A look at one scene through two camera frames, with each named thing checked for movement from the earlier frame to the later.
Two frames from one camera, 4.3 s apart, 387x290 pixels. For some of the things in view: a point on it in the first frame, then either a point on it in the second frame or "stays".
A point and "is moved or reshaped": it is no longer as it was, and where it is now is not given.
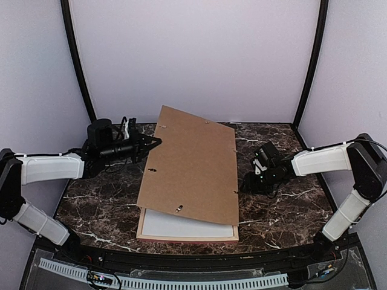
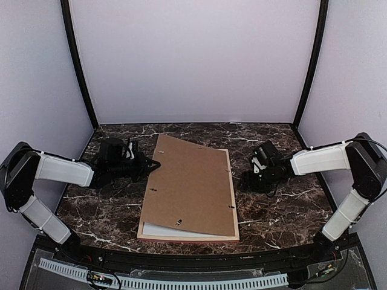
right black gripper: (250, 183) stays
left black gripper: (141, 150) to (143, 170)
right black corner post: (321, 34) stays
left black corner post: (77, 59) stays
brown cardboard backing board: (193, 171) is moved or reshaped
